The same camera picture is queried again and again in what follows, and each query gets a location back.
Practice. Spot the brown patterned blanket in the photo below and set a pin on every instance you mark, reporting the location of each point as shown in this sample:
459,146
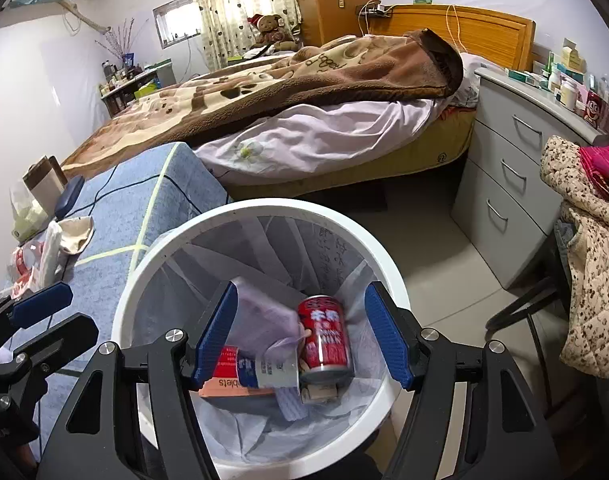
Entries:
284,80

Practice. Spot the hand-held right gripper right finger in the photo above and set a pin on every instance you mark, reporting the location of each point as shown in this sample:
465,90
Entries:
389,335

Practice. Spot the green and white box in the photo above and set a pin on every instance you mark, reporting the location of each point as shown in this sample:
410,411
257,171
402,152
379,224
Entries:
317,393

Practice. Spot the red cartoon face box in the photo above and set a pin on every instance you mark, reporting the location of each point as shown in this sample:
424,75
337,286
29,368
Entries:
595,110

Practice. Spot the yellow mattress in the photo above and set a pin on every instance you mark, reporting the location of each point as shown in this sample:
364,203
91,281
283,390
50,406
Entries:
384,165

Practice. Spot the white round trash bin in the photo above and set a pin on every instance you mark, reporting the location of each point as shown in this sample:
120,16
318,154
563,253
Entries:
134,310

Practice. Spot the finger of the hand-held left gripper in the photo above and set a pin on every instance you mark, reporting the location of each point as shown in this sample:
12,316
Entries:
42,302
64,342

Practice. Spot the clear plastic bin liner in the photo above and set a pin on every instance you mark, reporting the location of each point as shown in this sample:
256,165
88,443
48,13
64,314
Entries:
284,245

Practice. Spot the group of medicine boxes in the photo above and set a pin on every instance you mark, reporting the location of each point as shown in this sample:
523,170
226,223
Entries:
564,80

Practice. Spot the pink striped cloth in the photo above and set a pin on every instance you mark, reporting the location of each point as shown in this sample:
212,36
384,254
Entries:
604,170

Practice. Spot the black chair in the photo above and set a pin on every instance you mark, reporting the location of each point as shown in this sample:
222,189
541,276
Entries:
529,305

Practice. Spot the wooden wardrobe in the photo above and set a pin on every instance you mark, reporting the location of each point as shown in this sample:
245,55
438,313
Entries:
329,0

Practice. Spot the wooden bed headboard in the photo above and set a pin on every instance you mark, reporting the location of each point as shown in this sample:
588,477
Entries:
484,35

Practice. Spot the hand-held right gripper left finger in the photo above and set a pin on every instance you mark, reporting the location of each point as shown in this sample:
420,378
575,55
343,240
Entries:
212,340

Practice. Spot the grey nightstand with drawers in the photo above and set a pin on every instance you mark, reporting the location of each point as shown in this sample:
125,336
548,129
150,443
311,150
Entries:
489,210

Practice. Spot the cluttered desk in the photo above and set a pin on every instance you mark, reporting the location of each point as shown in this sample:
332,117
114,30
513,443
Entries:
134,85

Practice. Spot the floral quilted jacket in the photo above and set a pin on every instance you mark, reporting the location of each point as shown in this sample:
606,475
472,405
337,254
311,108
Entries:
594,270

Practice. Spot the power strip with plugs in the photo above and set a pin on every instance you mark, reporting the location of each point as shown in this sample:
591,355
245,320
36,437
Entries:
377,9

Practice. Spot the heart patterned curtain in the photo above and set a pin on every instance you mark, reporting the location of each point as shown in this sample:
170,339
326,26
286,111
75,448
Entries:
234,5

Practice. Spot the red drink can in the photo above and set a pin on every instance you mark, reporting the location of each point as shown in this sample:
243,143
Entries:
324,335

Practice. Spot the small window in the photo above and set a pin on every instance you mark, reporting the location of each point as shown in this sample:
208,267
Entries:
177,20

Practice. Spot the brown teddy bear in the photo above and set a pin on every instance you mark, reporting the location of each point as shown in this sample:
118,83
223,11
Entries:
274,32

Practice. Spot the dried branches in vase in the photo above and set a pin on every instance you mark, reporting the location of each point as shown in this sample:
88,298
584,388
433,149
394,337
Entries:
122,45

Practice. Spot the beige and brown thermos cup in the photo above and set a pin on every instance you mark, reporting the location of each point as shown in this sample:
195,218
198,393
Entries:
47,185

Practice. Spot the pale pink bed sheet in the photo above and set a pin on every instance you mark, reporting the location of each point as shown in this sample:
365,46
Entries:
324,135

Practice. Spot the clear bottle with red label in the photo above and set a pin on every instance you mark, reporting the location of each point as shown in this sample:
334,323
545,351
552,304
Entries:
24,260

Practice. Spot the orange box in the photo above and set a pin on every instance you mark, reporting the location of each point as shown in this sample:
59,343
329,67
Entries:
229,382

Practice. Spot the pillow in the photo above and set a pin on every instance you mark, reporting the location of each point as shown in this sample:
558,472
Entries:
472,80

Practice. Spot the dark blue glasses case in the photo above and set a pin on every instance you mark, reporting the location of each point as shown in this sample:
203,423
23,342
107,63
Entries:
70,197

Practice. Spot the wrapped air conditioner pipe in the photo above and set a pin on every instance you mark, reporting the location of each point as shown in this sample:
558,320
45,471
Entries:
84,19

